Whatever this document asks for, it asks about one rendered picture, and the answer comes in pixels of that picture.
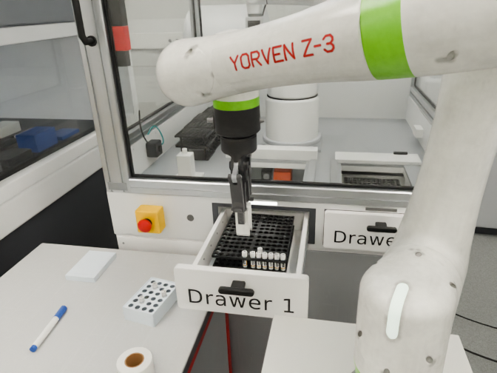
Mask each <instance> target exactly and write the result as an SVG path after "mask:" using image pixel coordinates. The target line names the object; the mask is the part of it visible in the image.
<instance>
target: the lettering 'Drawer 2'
mask: <svg viewBox="0 0 497 373"><path fill-rule="evenodd" d="M337 232H341V233H343V235H344V239H343V241H336V239H337ZM353 236H356V235H350V238H349V243H351V238H352V237H353ZM359 237H364V238H365V239H362V238H360V239H358V240H357V243H358V244H366V237H365V236H364V235H359ZM370 238H371V244H372V245H374V244H375V242H376V239H377V241H378V245H379V246H381V243H382V241H383V239H384V237H382V239H381V241H380V242H379V238H378V236H376V237H375V240H374V242H373V240H372V236H370ZM391 238H392V237H391ZM391 238H388V239H387V240H386V244H387V245H388V246H390V245H389V244H388V242H392V241H389V239H391ZM345 239H346V234H345V233H344V232H342V231H335V233H334V242H335V243H342V242H344V241H345ZM392 239H394V238H392ZM359 240H365V241H364V242H363V243H360V242H359Z"/></svg>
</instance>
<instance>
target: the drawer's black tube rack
mask: <svg viewBox="0 0 497 373"><path fill-rule="evenodd" d="M251 220H252V222H253V223H252V230H250V236H242V235H237V230H236V220H235V212H233V213H232V214H231V217H230V219H229V221H228V223H227V224H226V227H225V229H224V231H223V234H222V235H221V237H220V240H219V241H218V243H217V245H216V247H215V249H214V251H216V252H233V253H242V251H243V250H246V251H247V254H249V255H250V252H251V251H255V254H256V252H257V248H258V247H262V248H263V252H267V255H268V254H269V252H273V253H279V254H282V253H284V254H285V256H286V257H287V260H286V264H285V271H282V270H281V267H280V266H279V270H275V269H274V265H273V269H272V270H270V269H269V268H268V262H267V269H263V264H261V269H258V268H257V262H256V261H255V268H251V261H247V267H243V260H234V259H225V258H216V259H215V261H214V263H213V266H217V267H226V268H235V269H251V270H260V271H269V272H285V273H286V271H287V266H288V259H289V255H290V250H291V242H292V238H293V234H294V225H293V224H294V216H288V215H265V214H251ZM290 221H291V222H290ZM285 224H286V225H285ZM228 227H229V228H228ZM219 246H220V247H219ZM217 250H219V251H217Z"/></svg>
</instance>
